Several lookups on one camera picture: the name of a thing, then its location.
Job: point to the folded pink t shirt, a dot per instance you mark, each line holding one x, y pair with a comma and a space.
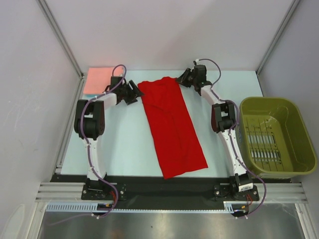
98, 78

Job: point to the olive green plastic basket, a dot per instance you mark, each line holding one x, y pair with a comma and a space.
273, 139

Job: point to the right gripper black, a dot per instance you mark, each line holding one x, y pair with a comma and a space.
183, 79

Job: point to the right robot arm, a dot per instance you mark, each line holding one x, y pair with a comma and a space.
223, 122

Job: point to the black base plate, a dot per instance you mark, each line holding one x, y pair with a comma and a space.
156, 193

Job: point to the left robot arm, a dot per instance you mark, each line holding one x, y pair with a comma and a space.
89, 124

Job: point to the aluminium frame post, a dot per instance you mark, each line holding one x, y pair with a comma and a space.
44, 7
278, 34

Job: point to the red t shirt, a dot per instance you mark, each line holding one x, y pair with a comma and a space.
176, 143

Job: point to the white slotted cable duct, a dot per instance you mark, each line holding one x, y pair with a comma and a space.
102, 208

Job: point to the left aluminium frame post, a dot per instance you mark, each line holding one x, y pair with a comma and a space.
44, 7

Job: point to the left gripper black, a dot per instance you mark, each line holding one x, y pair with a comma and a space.
131, 100

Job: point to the aluminium front rail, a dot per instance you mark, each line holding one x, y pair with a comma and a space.
284, 193

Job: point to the right aluminium frame post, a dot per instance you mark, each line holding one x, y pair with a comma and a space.
278, 34

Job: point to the folded blue t shirt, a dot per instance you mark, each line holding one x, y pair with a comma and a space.
89, 96

